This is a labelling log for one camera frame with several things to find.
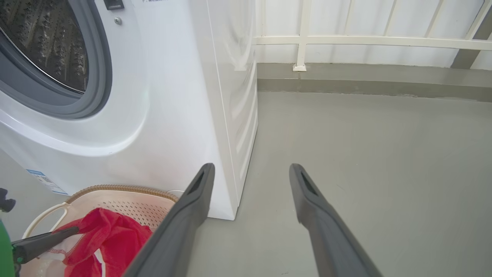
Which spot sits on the cream perforated laundry basket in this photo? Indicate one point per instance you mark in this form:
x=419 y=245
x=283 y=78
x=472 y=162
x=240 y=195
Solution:
x=127 y=204

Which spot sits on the grey window frame post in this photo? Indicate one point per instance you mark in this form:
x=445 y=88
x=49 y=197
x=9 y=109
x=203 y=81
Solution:
x=471 y=54

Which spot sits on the white front-load washing machine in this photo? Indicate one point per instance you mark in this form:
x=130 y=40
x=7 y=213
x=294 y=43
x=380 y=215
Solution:
x=173 y=96

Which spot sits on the red garment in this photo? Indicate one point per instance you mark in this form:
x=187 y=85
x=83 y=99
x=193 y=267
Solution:
x=111 y=234

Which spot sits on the blue energy label sticker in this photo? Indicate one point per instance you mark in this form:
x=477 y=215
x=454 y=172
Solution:
x=46 y=181

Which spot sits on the small silver screw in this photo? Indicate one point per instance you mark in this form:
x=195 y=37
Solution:
x=118 y=20

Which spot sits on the cream metal railing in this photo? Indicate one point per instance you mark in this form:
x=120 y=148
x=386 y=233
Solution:
x=303 y=38

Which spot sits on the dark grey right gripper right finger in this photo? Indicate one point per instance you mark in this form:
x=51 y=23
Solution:
x=330 y=238

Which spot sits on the round white drain filter cover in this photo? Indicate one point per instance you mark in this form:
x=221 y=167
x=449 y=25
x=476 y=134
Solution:
x=175 y=193

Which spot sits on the stainless steel washing machine drum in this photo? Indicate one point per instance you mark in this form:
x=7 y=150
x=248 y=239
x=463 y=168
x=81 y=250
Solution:
x=46 y=42

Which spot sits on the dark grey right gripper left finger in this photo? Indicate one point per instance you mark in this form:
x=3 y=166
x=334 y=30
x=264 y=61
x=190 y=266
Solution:
x=177 y=231

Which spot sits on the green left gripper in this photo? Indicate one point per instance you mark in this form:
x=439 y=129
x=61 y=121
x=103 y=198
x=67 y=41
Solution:
x=5 y=254

